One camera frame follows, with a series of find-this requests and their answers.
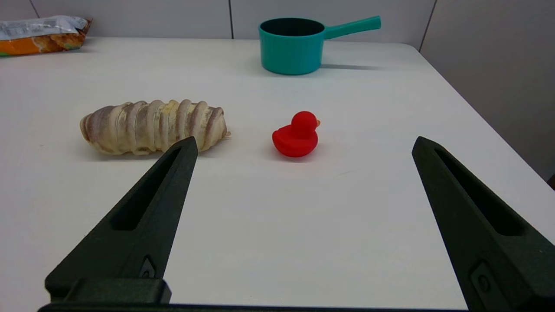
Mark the striped bread loaf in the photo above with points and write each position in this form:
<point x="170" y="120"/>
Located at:
<point x="143" y="128"/>

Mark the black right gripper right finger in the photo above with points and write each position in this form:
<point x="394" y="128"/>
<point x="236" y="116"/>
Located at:
<point x="490" y="242"/>

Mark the orange snack packet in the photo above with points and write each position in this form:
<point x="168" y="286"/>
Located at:
<point x="43" y="42"/>

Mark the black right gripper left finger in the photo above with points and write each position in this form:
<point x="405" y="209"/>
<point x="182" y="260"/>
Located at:
<point x="143" y="225"/>

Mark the red rubber duck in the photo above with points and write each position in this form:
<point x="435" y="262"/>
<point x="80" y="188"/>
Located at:
<point x="295" y="141"/>

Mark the teal saucepan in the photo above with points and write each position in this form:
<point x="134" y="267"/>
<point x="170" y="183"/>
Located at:
<point x="290" y="54"/>

